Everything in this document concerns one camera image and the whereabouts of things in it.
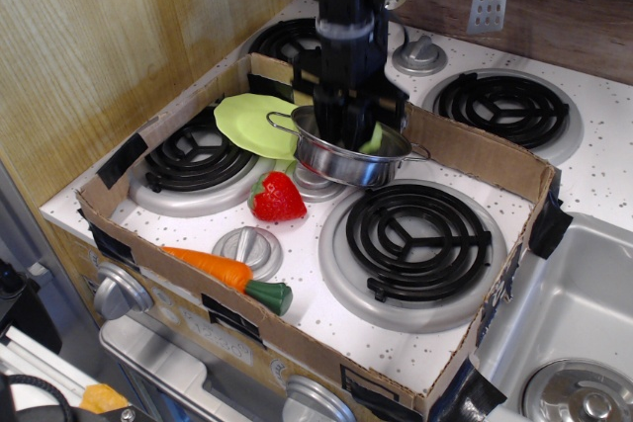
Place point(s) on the silver oven knob left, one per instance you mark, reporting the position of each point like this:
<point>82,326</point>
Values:
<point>119,293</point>

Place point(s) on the small silver metal pan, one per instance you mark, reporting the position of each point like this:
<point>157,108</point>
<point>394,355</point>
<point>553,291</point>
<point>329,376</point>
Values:
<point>337,164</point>

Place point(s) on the back right black burner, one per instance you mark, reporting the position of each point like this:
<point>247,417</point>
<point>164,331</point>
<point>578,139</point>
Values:
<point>523,108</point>

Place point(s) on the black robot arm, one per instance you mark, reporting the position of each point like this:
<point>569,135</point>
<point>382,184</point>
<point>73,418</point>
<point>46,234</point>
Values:
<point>347,12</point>

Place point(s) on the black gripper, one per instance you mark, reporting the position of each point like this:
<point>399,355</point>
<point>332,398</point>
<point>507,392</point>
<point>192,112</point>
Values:
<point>349,61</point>

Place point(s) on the black burner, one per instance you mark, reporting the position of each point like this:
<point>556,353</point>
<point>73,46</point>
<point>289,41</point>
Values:
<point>413,257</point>
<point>523,108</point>
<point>196,171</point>
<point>287,40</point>

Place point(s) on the silver stovetop knob back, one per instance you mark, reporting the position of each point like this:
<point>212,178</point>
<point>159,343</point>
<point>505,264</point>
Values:
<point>421,57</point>

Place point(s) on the back left black burner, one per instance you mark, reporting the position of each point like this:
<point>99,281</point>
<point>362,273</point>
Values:
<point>287,40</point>

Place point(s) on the light green toy plate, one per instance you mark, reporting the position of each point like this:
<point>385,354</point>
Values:
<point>243,120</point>

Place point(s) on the red toy strawberry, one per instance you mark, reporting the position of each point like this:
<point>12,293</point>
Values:
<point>274,197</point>

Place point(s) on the orange toy carrot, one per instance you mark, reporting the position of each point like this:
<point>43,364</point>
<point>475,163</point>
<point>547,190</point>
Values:
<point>277,297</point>

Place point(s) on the yellow cloth scrap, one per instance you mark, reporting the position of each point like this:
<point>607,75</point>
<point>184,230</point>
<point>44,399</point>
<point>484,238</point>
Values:
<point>100,398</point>

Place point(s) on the front left black burner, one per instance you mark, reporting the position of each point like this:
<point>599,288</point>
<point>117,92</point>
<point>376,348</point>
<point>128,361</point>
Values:
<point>196,171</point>

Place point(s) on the silver toy sink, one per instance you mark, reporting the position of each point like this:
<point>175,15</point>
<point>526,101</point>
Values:
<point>574,305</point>

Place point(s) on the light green toy broccoli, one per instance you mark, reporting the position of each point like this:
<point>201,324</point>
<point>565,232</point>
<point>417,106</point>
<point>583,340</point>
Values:
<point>372,146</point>

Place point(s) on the silver oven knob right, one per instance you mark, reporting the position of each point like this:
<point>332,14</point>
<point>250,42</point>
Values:
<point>309,401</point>

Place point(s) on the silver oven door handle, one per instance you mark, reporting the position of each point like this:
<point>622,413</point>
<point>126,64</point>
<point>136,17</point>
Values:
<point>170,380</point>

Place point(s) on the silver sink drain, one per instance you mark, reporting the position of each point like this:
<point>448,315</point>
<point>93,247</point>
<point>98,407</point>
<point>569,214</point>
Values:
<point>577,390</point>

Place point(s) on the hanging silver spatula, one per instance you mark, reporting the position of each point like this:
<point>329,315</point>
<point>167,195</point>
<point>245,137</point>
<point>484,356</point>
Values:
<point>486,16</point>

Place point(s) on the front right black burner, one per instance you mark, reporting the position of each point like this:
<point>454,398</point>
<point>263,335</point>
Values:
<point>413,257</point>

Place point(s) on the silver stovetop knob middle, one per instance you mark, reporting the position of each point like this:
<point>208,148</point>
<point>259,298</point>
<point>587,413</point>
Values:
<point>313,188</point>

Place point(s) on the silver stovetop knob front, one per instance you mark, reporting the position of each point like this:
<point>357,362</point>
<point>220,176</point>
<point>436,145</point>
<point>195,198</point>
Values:
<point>258,248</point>

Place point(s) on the silver oven knob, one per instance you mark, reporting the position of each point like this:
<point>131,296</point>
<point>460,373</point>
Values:
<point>119,293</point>
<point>309,401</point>

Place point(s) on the brown cardboard fence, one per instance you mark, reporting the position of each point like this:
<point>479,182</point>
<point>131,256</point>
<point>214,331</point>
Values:
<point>400,365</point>

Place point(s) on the silver stovetop knob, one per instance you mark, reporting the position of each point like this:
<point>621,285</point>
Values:
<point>421,57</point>
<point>258,248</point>
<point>313,188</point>

